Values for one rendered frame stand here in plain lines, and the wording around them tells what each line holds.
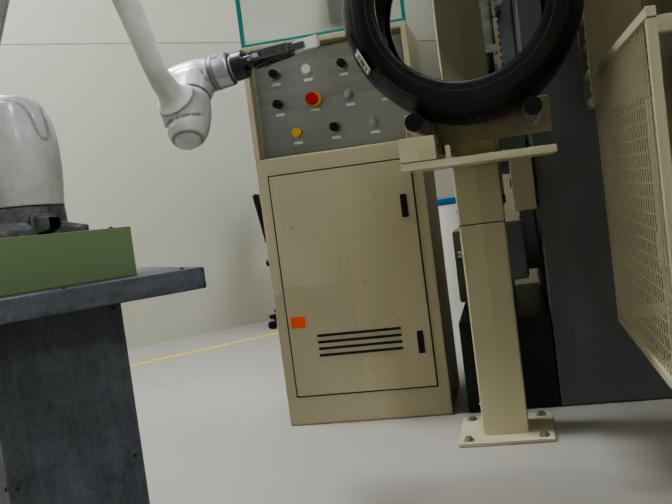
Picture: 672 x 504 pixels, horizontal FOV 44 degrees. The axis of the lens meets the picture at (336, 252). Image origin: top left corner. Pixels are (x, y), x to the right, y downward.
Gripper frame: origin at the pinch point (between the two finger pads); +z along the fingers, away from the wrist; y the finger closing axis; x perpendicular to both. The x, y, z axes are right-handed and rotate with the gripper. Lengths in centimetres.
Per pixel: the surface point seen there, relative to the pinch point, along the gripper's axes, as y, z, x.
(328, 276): 53, -23, 63
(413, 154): -11.1, 20.5, 35.5
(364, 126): 58, 1, 19
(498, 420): 26, 21, 113
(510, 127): 23, 45, 34
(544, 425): 31, 33, 119
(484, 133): 23, 38, 33
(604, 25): 19, 74, 15
